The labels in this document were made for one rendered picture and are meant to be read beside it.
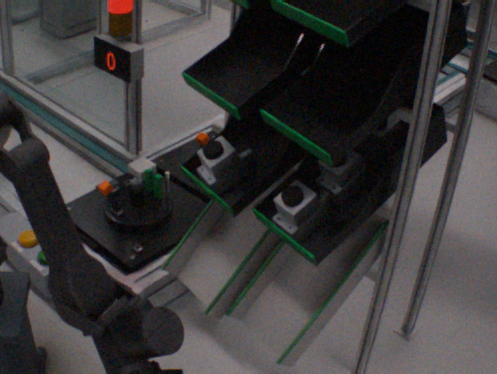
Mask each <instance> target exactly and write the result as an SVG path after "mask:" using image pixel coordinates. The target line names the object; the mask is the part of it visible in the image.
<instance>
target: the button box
mask: <svg viewBox="0 0 497 374"><path fill-rule="evenodd" d="M22 231H33V229H32V227H31V225H30V223H29V222H28V221H27V220H26V219H25V218H24V217H23V216H21V215H20V213H19V212H16V211H12V212H10V213H9V214H7V215H5V216H3V217H2V218H0V237H1V238H3V241H4V242H6V243H7V244H8V246H7V249H6V253H7V258H8V261H9V262H11V263H12V264H13V265H14V266H15V267H16V268H18V269H19V271H23V272H28V273H29V274H30V276H31V282H32V283H33V284H34V286H35V287H37V288H38V289H39V290H40V291H41V292H42V294H44V295H45V296H46V297H47V298H49V299H50V298H51V297H52V296H51V294H50V291H49V288H48V281H49V276H48V273H49V266H48V265H44V264H41V263H40V262H39V261H38V256H37V254H38V253H39V252H40V251H41V250H42V249H41V247H40V245H39V242H37V243H36V244H35V245H34V246H31V247H26V246H24V245H21V244H20V243H19V241H18V236H19V234H20V233H22Z"/></svg>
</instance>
